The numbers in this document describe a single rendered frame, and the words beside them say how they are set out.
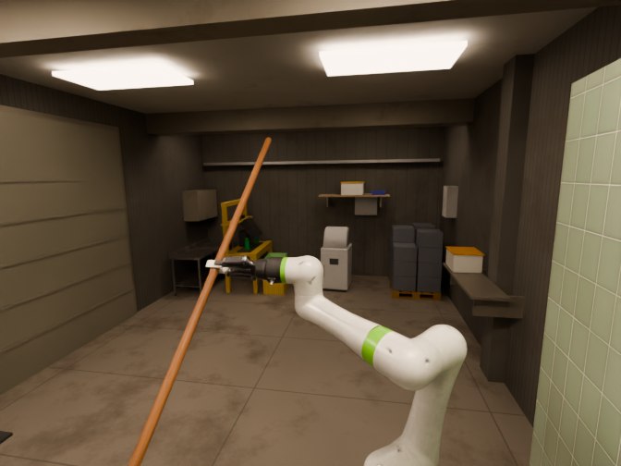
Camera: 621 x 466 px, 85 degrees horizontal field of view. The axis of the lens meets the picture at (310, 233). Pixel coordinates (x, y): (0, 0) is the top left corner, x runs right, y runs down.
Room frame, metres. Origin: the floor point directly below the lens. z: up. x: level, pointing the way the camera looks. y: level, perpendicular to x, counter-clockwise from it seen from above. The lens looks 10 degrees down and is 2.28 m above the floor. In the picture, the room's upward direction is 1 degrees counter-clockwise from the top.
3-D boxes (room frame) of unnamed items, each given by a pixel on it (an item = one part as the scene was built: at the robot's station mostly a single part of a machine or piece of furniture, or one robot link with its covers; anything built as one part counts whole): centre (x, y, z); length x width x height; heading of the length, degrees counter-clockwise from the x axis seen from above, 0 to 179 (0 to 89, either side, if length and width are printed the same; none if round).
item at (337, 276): (6.72, -0.53, 0.63); 0.65 x 0.54 x 1.26; 165
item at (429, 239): (6.59, -2.05, 0.63); 1.28 x 0.87 x 1.27; 170
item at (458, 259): (4.06, -1.89, 1.25); 0.42 x 0.35 x 0.24; 170
